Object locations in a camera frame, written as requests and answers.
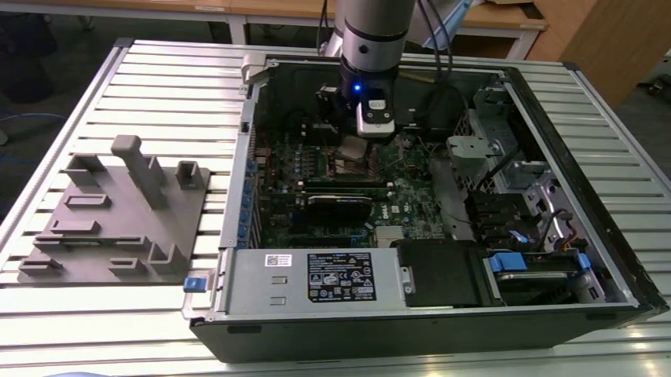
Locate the black expansion slot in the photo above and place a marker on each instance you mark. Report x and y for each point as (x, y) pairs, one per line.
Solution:
(320, 240)

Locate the grey power supply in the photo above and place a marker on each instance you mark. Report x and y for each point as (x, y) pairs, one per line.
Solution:
(252, 282)

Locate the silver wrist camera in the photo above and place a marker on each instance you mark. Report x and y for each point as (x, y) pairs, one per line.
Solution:
(376, 121)

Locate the silver chipset heatsink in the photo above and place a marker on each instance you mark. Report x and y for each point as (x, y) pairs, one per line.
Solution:
(389, 232)

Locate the black PC case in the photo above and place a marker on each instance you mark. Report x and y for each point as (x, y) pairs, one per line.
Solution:
(368, 337)

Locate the black RAM slot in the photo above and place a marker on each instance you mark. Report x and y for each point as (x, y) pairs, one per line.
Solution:
(346, 190)
(346, 181)

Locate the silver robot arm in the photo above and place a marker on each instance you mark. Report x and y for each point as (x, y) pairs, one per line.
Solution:
(373, 23)

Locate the grey parts rack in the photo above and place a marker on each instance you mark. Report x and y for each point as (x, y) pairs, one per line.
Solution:
(105, 235)

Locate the CPU socket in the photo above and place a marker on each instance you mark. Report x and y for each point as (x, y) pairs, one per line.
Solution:
(349, 167)

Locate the wooden cabinet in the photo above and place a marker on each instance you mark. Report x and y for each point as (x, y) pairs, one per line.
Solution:
(618, 47)

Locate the green motherboard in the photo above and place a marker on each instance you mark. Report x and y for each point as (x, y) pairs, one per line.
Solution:
(414, 212)

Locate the pale blue teach pendant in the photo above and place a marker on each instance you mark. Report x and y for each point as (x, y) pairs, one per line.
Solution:
(452, 19)

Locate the disk with blue carrier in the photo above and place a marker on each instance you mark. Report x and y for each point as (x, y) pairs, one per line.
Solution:
(506, 261)

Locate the silver green CPU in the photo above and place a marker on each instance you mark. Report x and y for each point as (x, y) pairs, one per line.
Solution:
(353, 150)

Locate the grey flat strip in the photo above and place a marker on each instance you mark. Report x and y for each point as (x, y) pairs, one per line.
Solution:
(452, 208)

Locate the wooden desk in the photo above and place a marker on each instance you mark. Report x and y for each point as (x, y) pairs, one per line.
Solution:
(520, 21)
(158, 9)

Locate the black graphics card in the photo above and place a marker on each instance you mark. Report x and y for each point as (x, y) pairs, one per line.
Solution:
(341, 208)

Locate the blue case latch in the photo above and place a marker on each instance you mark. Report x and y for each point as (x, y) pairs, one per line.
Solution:
(196, 284)

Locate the metal drive cage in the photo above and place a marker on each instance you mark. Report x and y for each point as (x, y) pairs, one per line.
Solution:
(472, 147)

